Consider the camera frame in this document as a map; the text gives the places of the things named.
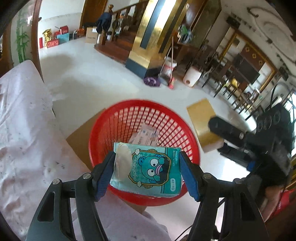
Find red gift boxes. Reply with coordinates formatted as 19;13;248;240
39;25;69;49

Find right hand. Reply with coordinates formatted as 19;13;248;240
259;186;282;222

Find dark jacket on post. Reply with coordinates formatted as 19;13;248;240
95;12;112;34

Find cardboard stool under basket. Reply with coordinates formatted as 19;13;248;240
66;108;149;214

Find white bucket with label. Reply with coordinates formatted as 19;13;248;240
162;57;177;77

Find teal gift bag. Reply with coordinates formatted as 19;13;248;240
56;33;70;45

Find yellow cardboard box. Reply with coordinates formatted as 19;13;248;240
187;98;224;153

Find teal cartoon tissue pack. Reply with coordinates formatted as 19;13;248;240
110;142;183;197

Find wooden stair railing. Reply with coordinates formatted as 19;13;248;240
98;1;149;45

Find red plastic basket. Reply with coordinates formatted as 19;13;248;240
89;99;200;206

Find wooden door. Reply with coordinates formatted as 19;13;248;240
80;0;108;28

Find cardboard box on floor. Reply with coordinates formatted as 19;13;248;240
85;27;98;44

